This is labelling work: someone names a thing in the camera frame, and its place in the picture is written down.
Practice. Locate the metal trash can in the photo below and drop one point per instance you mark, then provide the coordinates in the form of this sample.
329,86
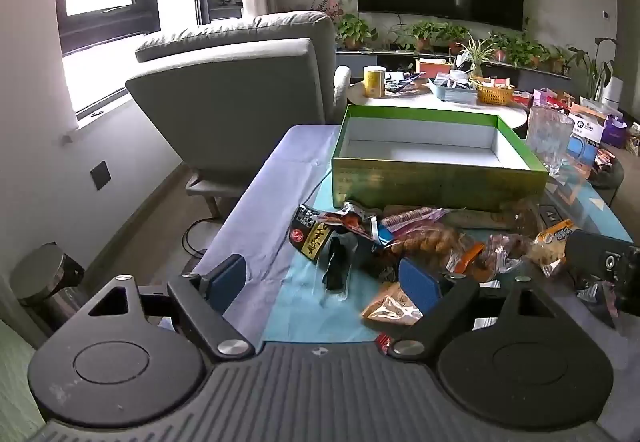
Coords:
42,277

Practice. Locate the bag of bread rolls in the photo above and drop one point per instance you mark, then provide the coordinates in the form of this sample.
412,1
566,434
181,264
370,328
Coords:
430,242

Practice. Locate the dark wall socket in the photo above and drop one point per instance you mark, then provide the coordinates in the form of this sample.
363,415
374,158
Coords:
100,173

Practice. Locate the orange box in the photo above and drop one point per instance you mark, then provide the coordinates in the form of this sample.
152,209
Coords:
432,67

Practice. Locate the purple gift bag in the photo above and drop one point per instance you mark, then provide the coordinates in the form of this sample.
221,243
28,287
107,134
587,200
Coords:
615,131

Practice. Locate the potted green plant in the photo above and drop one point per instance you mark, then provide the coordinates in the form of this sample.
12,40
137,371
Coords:
352,30
422,33
510,47
545,55
454,35

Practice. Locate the pink box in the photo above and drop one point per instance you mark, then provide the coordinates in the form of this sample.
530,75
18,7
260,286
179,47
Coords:
542,97

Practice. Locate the white box with logo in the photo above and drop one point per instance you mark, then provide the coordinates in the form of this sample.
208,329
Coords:
589,127

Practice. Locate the red white snack packet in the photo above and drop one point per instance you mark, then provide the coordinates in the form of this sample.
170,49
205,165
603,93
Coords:
350,221

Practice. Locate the yellow canister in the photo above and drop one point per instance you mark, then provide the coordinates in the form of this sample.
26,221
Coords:
375,82

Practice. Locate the small black snack packet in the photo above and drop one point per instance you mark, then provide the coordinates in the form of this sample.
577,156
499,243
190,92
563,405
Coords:
335,267

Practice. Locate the lavender cloth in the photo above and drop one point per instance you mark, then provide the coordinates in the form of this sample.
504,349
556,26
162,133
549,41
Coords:
260,222

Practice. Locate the clear glass mug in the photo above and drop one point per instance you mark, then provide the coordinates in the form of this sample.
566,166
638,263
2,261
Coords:
549,137

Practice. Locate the white humidifier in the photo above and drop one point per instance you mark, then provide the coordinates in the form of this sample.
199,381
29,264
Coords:
613,91

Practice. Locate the black yellow snack packet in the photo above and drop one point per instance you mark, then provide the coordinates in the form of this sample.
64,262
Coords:
312,237

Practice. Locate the orange label snack packet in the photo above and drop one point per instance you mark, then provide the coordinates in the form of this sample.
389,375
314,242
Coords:
555,237

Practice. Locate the long beige snack packet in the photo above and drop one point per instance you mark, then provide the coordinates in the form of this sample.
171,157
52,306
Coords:
475,218

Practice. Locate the round white table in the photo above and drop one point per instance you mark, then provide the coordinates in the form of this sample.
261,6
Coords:
425,101

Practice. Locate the tall leafy plant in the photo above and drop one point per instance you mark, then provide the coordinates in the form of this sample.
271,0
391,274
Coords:
595,67

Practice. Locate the grey armchair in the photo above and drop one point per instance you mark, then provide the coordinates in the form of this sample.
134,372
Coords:
225,112

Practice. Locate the spider plant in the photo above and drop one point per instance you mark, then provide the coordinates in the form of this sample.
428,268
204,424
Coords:
477,51

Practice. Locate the red flower plant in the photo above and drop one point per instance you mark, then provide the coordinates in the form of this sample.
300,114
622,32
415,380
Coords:
327,8

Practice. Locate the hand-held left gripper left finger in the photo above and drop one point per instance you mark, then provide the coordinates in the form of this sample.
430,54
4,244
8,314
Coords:
227,274

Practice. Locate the blue organizer tray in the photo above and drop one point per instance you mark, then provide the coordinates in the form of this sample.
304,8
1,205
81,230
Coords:
452,93

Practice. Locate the green cardboard box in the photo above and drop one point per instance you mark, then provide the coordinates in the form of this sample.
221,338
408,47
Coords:
425,182

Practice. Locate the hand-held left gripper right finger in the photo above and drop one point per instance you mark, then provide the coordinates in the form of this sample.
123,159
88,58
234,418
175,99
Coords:
417,279

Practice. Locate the orange woven basket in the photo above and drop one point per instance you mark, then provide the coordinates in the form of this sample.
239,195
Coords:
494,94

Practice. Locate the clear packet of brown snack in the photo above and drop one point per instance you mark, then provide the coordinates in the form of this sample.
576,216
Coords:
510,249

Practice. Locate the brown orange snack packet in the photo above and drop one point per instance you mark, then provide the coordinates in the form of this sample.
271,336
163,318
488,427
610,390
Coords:
390,309

